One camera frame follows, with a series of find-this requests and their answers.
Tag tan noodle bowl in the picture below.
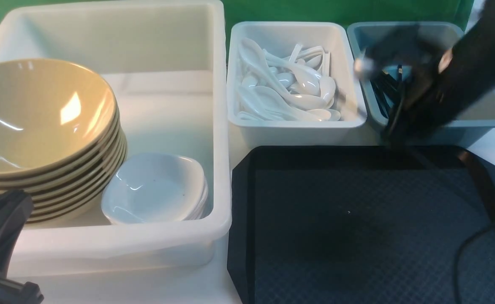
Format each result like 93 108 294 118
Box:
0 58 117 178

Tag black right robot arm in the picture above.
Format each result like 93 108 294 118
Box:
354 0 495 147

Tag white spoon bin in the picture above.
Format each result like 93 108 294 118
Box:
227 22 367 148

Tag pile of white spoons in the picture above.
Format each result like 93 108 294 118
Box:
236 38 342 122

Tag black serving tray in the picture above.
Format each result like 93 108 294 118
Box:
227 146 495 304

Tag stacked white dishes in tub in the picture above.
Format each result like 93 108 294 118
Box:
101 152 209 225

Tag large white plastic tub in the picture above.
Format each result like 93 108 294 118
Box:
0 0 231 278

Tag bundle of black chopsticks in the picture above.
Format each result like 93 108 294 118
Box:
371 64 404 119

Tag stack of tan bowls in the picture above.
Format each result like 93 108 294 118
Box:
0 110 128 224

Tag grey chopstick bin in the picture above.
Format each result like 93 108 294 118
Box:
347 21 495 148

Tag black cable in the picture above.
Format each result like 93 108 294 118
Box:
454 213 495 304

